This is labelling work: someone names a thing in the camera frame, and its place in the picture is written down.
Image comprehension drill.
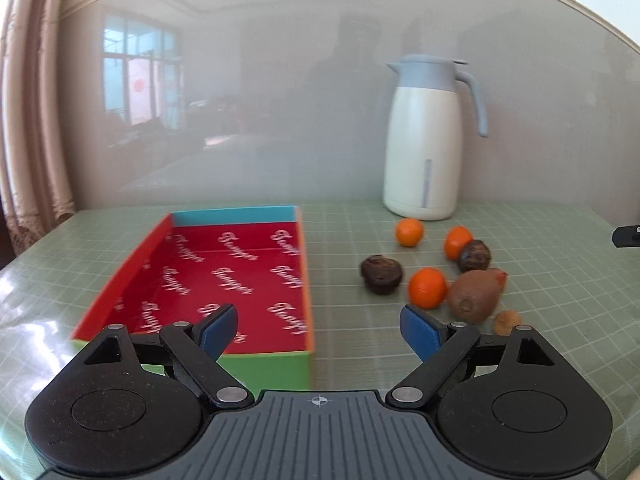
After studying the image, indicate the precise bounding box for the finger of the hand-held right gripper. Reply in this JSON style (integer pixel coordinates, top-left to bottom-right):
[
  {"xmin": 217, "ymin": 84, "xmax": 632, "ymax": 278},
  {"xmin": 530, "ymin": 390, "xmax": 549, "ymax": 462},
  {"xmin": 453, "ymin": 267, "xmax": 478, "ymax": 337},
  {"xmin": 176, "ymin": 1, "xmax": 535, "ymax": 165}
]
[{"xmin": 612, "ymin": 226, "xmax": 640, "ymax": 248}]

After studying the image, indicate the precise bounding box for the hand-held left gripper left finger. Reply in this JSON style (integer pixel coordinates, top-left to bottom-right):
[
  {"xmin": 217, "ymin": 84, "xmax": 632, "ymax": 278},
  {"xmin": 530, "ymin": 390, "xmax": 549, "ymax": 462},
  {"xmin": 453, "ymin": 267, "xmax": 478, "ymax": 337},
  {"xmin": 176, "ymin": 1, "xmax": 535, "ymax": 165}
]
[{"xmin": 80, "ymin": 303, "xmax": 253, "ymax": 409}]

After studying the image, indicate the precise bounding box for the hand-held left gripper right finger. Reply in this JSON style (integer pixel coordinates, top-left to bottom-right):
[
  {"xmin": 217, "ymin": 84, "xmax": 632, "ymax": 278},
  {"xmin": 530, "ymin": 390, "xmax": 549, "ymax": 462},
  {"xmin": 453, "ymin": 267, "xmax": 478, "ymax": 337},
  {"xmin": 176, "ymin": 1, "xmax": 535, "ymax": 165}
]
[{"xmin": 387, "ymin": 303, "xmax": 557, "ymax": 409}]

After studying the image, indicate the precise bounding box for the tangerine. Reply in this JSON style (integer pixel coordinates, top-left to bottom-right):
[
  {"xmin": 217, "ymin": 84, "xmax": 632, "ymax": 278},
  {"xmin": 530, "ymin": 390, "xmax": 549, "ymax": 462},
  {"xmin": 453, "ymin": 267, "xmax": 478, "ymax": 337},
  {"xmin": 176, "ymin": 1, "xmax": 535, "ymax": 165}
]
[
  {"xmin": 408, "ymin": 267, "xmax": 447, "ymax": 310},
  {"xmin": 395, "ymin": 217, "xmax": 425, "ymax": 248},
  {"xmin": 444, "ymin": 225, "xmax": 474, "ymax": 261}
]

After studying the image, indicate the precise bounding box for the brown kiwi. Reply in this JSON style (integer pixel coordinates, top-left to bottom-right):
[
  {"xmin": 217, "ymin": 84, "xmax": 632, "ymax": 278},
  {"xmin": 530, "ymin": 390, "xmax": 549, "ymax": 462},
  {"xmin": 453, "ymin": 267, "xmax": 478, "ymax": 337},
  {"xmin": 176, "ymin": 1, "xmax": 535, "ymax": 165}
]
[{"xmin": 446, "ymin": 270, "xmax": 503, "ymax": 323}]

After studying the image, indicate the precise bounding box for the dark brown round fruit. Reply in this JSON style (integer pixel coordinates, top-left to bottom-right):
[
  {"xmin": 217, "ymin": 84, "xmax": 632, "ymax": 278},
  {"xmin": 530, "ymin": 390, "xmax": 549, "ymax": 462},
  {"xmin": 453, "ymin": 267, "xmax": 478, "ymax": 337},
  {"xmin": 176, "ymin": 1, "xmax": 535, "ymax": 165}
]
[
  {"xmin": 457, "ymin": 240, "xmax": 492, "ymax": 273},
  {"xmin": 361, "ymin": 255, "xmax": 404, "ymax": 295}
]

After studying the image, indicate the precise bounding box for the red cardboard box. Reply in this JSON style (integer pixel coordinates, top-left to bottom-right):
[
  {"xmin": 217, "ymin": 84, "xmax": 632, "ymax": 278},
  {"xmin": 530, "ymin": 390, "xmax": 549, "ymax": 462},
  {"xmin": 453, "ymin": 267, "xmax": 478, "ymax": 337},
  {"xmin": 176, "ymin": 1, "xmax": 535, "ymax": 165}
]
[{"xmin": 71, "ymin": 205, "xmax": 316, "ymax": 391}]

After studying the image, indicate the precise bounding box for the small light brown fruit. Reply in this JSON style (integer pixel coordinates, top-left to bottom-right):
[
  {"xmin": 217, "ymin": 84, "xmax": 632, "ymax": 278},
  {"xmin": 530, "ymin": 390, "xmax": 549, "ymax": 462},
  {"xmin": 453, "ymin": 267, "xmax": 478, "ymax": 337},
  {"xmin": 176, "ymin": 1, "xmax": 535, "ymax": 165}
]
[{"xmin": 493, "ymin": 311, "xmax": 523, "ymax": 337}]

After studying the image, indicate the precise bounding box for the green checked tablecloth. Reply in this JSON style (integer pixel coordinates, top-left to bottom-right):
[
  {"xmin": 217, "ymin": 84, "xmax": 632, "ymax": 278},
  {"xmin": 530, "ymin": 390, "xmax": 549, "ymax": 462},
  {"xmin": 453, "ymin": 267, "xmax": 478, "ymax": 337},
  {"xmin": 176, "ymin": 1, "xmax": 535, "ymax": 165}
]
[{"xmin": 0, "ymin": 202, "xmax": 640, "ymax": 480}]

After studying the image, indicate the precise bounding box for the white thermos jug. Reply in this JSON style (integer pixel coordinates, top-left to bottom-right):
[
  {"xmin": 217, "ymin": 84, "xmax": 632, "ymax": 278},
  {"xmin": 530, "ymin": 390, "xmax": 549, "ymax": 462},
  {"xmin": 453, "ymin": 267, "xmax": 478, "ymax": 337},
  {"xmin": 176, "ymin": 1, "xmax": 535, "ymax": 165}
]
[{"xmin": 382, "ymin": 54, "xmax": 489, "ymax": 222}]

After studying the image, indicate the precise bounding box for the beige curtain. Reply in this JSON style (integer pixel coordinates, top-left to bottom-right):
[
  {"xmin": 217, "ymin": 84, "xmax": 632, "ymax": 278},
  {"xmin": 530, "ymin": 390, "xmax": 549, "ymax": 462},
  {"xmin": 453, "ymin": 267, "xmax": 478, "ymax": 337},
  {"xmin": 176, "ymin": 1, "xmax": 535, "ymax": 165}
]
[{"xmin": 0, "ymin": 0, "xmax": 77, "ymax": 257}]

